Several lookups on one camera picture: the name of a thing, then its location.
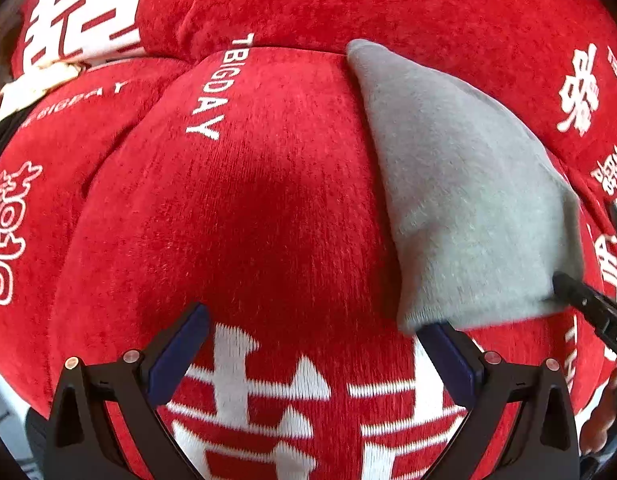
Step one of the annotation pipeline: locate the red printed bed blanket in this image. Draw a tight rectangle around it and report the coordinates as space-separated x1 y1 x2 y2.
0 44 617 480

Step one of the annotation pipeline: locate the grey knit sweater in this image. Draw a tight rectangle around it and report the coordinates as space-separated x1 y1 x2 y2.
346 39 584 335

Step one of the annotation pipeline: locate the cream cloth at bedhead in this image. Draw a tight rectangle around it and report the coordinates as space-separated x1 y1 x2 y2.
0 62 86 122

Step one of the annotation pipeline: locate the red printed pillow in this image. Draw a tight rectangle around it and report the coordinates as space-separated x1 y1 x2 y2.
12 0 617 198

